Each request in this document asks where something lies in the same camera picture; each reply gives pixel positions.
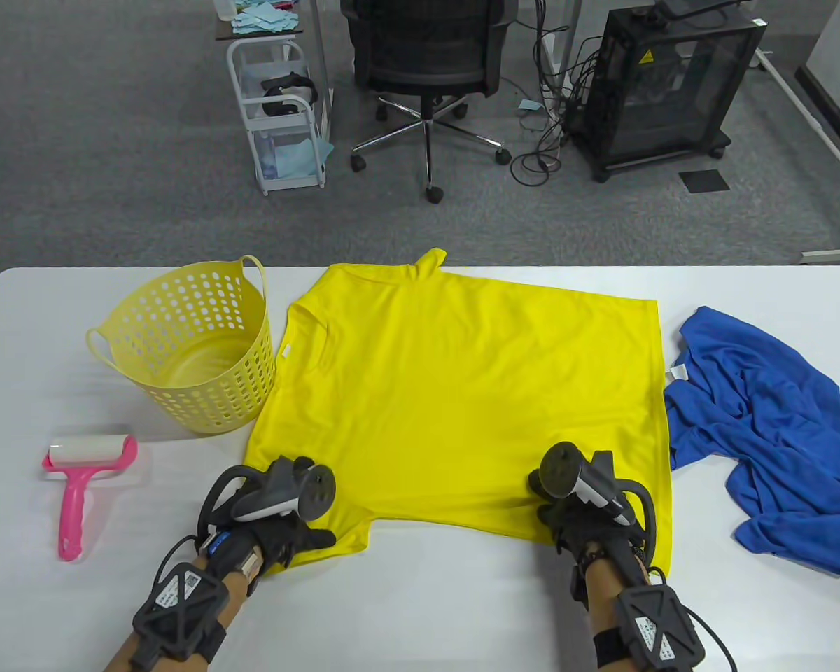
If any person's left hand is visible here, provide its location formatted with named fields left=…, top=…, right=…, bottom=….
left=196, top=456, right=337, bottom=583

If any person's right hand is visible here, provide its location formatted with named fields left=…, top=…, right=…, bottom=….
left=528, top=470, right=655, bottom=564

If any yellow t-shirt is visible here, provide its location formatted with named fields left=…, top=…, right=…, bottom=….
left=241, top=248, right=673, bottom=578

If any blue t-shirt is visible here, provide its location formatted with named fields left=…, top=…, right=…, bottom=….
left=664, top=306, right=840, bottom=576

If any pink lint roller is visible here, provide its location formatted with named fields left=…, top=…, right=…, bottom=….
left=42, top=434, right=139, bottom=562

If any person's right forearm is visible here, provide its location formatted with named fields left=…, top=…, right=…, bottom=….
left=570, top=553, right=655, bottom=672

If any person's left forearm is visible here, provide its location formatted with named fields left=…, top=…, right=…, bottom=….
left=101, top=560, right=263, bottom=672

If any grey left hand controller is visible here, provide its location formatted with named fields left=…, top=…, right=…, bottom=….
left=197, top=458, right=338, bottom=543

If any grey hand controller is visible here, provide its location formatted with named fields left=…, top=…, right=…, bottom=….
left=539, top=441, right=655, bottom=561
left=197, top=458, right=338, bottom=543

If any grey right hand controller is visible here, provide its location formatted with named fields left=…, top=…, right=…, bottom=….
left=539, top=441, right=655, bottom=561

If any yellow perforated plastic basket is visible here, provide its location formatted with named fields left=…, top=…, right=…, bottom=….
left=86, top=255, right=277, bottom=437

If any black floor plate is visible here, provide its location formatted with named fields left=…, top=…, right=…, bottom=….
left=678, top=169, right=731, bottom=193

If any light blue cloth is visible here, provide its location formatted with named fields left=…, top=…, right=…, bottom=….
left=262, top=136, right=335, bottom=179

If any black equipment cabinet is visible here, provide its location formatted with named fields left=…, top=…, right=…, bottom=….
left=570, top=0, right=767, bottom=184

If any black headset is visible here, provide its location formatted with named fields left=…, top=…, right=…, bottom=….
left=261, top=72, right=319, bottom=117

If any white rolling cart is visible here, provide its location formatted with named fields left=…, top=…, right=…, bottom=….
left=225, top=37, right=335, bottom=196

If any white desk leg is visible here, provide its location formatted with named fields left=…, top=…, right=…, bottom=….
left=535, top=0, right=583, bottom=113

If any black office chair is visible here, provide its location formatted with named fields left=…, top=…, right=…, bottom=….
left=341, top=0, right=520, bottom=204

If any pile of light blue cloths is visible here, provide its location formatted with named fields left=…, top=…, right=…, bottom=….
left=231, top=0, right=303, bottom=36

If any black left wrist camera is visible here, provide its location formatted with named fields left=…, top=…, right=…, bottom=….
left=132, top=562, right=230, bottom=662

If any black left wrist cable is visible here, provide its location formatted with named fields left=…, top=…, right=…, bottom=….
left=153, top=535, right=200, bottom=596

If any tangle of black cables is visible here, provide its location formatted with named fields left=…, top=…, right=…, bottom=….
left=510, top=0, right=603, bottom=187

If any white desk base frame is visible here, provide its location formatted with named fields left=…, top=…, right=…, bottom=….
left=755, top=48, right=840, bottom=265

